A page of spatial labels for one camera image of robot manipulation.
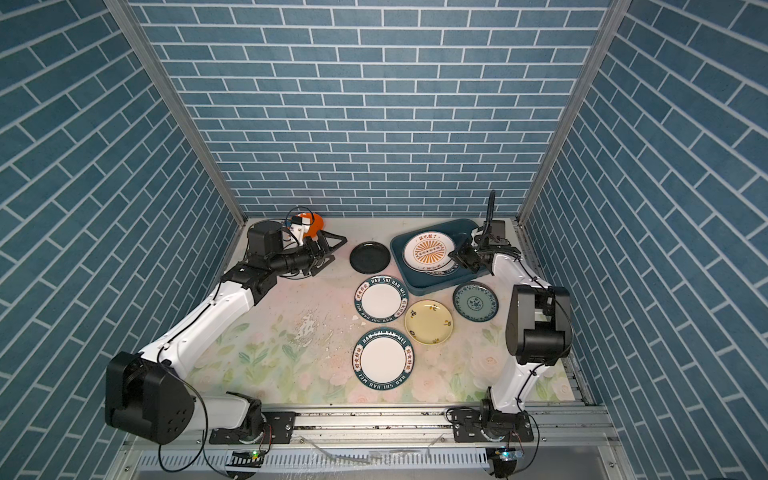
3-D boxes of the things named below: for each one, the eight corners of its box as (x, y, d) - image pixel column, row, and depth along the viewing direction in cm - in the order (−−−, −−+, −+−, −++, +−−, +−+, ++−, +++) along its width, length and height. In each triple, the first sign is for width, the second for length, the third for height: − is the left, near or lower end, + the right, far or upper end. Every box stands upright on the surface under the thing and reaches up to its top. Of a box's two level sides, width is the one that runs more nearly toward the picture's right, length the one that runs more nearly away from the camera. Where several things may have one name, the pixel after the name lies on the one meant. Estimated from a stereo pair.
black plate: (348, 274, 106) (347, 270, 104) (352, 245, 114) (351, 241, 112) (390, 274, 106) (390, 270, 104) (390, 246, 115) (390, 241, 112)
